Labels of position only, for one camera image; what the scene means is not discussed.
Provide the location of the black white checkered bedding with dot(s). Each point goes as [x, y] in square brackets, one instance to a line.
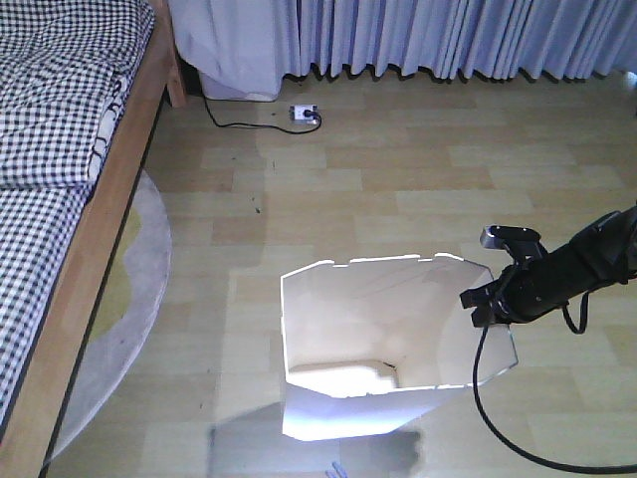
[67, 68]

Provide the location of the white paper trash bin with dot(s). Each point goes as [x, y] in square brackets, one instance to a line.
[372, 344]

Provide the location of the grey round rug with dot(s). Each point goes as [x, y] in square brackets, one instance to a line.
[128, 306]

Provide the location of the wooden bed frame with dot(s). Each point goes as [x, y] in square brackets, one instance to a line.
[29, 431]

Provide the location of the white cloth covered object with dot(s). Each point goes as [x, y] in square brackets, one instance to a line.
[241, 50]

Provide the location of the light grey curtain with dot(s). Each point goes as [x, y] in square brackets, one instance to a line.
[494, 39]

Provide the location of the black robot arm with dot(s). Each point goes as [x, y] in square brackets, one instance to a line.
[603, 254]

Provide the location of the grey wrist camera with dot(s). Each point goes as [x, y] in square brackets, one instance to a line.
[519, 242]

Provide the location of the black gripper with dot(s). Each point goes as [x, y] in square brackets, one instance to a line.
[535, 284]

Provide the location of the white power strip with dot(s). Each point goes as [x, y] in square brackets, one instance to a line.
[304, 114]

